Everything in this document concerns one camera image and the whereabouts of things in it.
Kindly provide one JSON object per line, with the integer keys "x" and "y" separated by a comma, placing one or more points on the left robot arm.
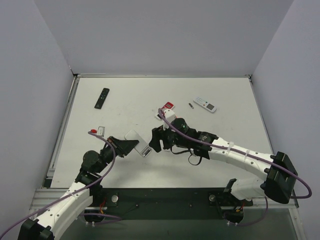
{"x": 54, "y": 218}

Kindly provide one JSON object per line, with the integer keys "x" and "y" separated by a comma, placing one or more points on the red and white remote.
{"x": 167, "y": 105}

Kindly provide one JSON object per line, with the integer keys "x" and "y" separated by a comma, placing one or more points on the white grey remote control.
{"x": 142, "y": 147}

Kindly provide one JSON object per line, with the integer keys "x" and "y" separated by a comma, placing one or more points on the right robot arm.
{"x": 275, "y": 175}

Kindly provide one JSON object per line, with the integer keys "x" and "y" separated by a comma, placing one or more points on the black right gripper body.
{"x": 164, "y": 137}

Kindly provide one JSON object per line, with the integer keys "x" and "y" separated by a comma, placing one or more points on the aluminium frame rail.
{"x": 260, "y": 203}

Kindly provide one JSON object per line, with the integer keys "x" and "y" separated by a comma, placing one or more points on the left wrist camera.
{"x": 101, "y": 131}

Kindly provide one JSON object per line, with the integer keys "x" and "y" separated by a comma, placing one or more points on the white remote with orange button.
{"x": 204, "y": 104}

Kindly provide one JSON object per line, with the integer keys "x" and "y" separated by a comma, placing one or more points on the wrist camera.
{"x": 101, "y": 131}
{"x": 169, "y": 115}

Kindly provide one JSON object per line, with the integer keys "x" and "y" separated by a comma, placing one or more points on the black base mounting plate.
{"x": 164, "y": 203}

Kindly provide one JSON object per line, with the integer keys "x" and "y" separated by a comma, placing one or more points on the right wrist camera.
{"x": 169, "y": 115}

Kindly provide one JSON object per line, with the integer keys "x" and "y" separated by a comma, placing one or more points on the black slim remote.
{"x": 101, "y": 99}

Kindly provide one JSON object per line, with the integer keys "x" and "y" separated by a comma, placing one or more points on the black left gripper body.
{"x": 115, "y": 146}

